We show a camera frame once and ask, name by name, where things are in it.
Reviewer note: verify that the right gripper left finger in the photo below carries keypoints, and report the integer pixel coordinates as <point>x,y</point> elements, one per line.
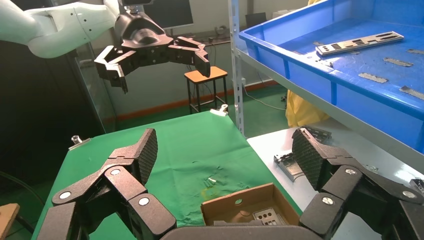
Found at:
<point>129,185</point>

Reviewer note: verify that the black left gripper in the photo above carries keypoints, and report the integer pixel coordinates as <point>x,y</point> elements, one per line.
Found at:
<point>142,36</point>

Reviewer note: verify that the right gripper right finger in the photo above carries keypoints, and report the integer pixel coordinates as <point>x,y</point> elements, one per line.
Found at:
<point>348,185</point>

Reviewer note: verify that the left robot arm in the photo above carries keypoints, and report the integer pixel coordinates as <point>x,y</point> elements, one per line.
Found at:
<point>59,26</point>

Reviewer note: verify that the blue plastic tray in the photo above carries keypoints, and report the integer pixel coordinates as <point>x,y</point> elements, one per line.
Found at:
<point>364,99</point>

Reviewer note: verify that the shallow cardboard box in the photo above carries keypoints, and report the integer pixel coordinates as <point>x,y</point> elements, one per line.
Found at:
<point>232,205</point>

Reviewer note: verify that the dark computer monitor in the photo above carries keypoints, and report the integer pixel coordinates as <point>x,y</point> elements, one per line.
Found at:
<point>172,13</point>

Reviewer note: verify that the wooden top stool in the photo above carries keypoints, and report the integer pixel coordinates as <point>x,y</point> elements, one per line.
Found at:
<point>205,73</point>

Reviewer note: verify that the green table cloth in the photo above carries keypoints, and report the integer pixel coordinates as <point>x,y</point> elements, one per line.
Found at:
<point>185,149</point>

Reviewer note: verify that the long narrow metal part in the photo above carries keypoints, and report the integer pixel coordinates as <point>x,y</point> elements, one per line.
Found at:
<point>418,185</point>

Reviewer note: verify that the small white scrap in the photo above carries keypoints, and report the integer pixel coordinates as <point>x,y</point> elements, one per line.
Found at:
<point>212,180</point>

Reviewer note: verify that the yellow plastic bag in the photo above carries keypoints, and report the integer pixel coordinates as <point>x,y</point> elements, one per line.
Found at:
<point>304,112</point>

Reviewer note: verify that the black rectangular object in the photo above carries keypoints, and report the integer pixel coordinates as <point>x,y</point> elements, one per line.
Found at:
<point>255,20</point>

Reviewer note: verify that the grey tape strip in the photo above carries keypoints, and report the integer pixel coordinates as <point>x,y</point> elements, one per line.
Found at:
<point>398,62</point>
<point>373,78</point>
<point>416,51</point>
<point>412,92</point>

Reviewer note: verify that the wooden board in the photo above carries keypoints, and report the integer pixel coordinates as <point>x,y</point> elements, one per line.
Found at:
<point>6,218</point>

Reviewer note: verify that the bent sheet metal bracket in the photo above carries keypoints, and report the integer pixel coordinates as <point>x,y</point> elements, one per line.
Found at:
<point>319,132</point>
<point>286,165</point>

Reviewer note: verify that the dark glass enclosure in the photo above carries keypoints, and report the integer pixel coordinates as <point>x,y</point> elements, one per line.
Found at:
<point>43,116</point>

